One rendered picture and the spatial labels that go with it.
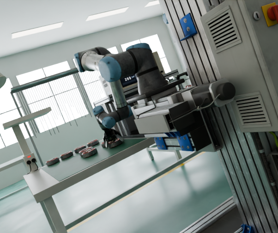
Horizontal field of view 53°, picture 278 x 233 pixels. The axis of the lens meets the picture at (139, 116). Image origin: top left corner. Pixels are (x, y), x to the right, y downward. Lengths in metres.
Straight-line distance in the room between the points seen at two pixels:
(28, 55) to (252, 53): 7.97
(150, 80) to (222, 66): 0.37
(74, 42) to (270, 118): 8.26
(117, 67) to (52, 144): 7.19
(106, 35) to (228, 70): 8.45
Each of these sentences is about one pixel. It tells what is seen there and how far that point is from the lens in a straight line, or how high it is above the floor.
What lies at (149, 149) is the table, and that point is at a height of 0.18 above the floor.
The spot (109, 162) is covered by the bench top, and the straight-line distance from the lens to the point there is 1.71.
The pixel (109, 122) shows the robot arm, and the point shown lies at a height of 0.94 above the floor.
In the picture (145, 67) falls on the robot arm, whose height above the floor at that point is 1.15.
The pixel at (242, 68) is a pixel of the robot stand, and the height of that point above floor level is 1.00.
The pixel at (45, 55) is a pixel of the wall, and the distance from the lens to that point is 8.71.
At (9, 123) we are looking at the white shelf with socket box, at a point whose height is 1.19.
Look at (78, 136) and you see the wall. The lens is 8.50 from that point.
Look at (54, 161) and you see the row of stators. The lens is 2.47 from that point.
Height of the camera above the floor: 1.05
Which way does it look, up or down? 5 degrees down
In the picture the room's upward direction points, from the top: 22 degrees counter-clockwise
